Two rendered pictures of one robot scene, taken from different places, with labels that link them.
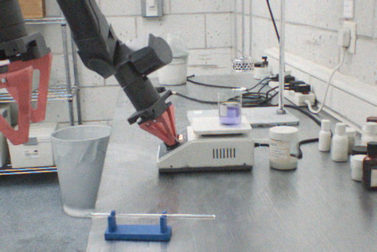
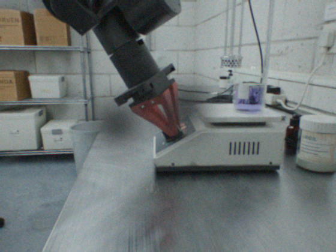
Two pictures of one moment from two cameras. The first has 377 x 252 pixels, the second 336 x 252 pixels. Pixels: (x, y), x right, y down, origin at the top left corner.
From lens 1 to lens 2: 0.66 m
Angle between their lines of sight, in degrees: 2
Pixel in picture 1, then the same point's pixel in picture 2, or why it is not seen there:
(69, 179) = (81, 159)
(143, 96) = (137, 65)
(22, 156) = (51, 141)
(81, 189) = not seen: hidden behind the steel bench
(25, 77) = not seen: outside the picture
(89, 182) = not seen: hidden behind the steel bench
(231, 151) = (254, 146)
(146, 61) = (143, 7)
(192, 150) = (201, 143)
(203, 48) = (176, 74)
